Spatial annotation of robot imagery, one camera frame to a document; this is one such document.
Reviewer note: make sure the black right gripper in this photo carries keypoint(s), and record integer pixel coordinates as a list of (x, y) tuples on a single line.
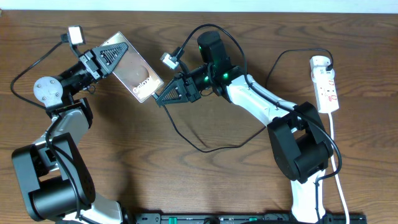
[(189, 89)]

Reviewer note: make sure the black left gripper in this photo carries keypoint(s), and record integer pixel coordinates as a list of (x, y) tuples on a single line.
[(96, 66)]

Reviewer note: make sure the Samsung Galaxy smartphone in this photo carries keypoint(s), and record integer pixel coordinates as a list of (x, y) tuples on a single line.
[(134, 72)]

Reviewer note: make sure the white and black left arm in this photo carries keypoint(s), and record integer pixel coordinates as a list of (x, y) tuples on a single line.
[(54, 181)]

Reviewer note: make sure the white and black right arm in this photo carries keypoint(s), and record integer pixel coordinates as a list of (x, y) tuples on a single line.
[(300, 145)]

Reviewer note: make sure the white charger plug adapter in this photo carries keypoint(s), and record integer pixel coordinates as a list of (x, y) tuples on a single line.
[(319, 61)]

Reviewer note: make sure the white power strip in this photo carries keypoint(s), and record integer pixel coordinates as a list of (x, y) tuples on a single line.
[(325, 89)]

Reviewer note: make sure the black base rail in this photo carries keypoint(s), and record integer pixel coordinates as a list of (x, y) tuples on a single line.
[(232, 218)]

